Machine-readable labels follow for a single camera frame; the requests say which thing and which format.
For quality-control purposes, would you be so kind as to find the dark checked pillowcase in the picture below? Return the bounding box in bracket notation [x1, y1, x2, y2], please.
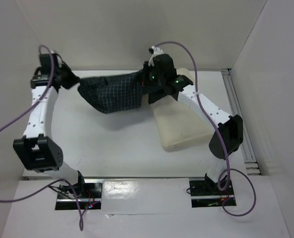
[77, 70, 144, 114]

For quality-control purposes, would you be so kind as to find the cream pillow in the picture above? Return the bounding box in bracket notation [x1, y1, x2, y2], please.
[150, 67, 214, 152]

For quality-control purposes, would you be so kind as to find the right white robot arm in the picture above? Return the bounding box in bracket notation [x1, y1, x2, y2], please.
[144, 48, 243, 194]

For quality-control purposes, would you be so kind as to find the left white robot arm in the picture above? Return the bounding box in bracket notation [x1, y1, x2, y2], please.
[13, 51, 86, 198]

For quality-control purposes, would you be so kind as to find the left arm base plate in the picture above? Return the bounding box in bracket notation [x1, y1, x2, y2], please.
[51, 179, 103, 211]

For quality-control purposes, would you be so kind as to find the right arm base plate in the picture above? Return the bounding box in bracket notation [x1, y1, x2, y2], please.
[186, 178, 236, 208]

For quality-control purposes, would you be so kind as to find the aluminium rail at right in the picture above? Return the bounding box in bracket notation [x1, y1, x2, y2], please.
[221, 69, 261, 176]

